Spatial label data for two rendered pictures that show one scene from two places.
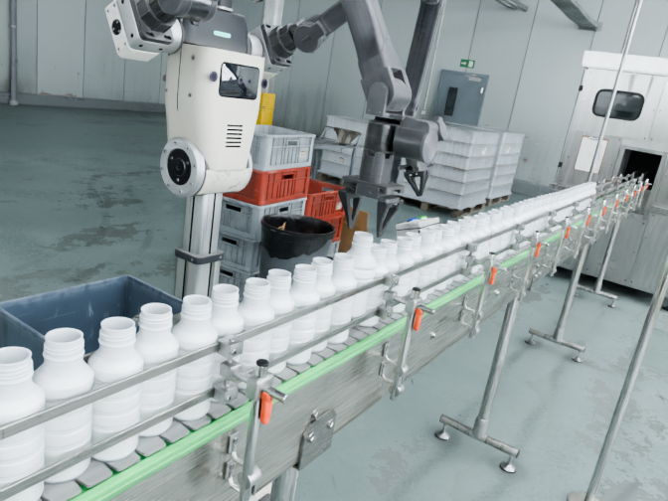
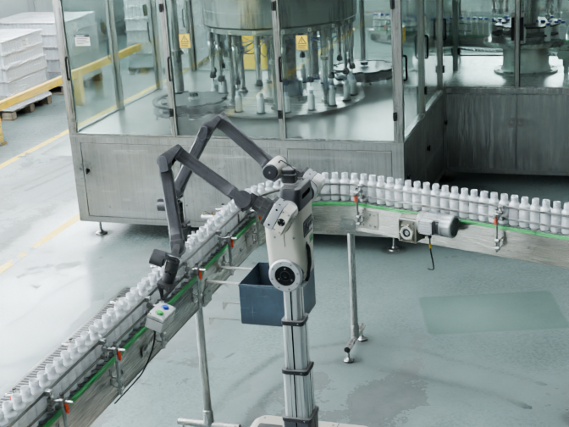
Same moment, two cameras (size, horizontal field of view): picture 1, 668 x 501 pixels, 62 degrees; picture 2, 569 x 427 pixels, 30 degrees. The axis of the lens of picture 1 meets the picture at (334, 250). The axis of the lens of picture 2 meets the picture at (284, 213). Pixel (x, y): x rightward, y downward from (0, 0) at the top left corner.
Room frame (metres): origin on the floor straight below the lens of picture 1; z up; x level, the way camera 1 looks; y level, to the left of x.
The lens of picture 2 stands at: (5.99, -0.63, 2.99)
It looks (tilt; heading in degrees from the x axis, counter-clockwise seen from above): 19 degrees down; 167
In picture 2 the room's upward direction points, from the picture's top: 4 degrees counter-clockwise
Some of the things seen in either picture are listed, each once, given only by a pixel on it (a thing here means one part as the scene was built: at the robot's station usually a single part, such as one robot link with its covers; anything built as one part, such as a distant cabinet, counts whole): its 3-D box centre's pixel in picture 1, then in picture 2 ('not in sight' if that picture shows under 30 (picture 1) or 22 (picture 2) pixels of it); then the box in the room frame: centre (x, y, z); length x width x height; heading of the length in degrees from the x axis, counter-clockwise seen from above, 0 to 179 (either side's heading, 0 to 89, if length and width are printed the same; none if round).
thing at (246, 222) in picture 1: (258, 210); not in sight; (3.76, 0.56, 0.55); 0.61 x 0.41 x 0.22; 155
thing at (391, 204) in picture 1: (377, 211); not in sight; (1.02, -0.07, 1.25); 0.07 x 0.07 x 0.09; 58
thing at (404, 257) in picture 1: (398, 273); not in sight; (1.18, -0.15, 1.08); 0.06 x 0.06 x 0.17
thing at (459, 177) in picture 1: (447, 166); not in sight; (8.24, -1.43, 0.59); 1.24 x 1.03 x 1.17; 151
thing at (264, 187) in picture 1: (262, 178); not in sight; (3.77, 0.56, 0.78); 0.61 x 0.41 x 0.22; 155
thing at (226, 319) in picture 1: (220, 342); (209, 238); (0.73, 0.14, 1.08); 0.06 x 0.06 x 0.17
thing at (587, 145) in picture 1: (590, 154); not in sight; (5.28, -2.18, 1.22); 0.23 x 0.03 x 0.32; 58
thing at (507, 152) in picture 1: (478, 162); not in sight; (9.64, -2.18, 0.59); 1.25 x 1.03 x 1.17; 150
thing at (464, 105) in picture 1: (453, 124); not in sight; (11.82, -1.99, 1.05); 1.00 x 0.10 x 2.10; 58
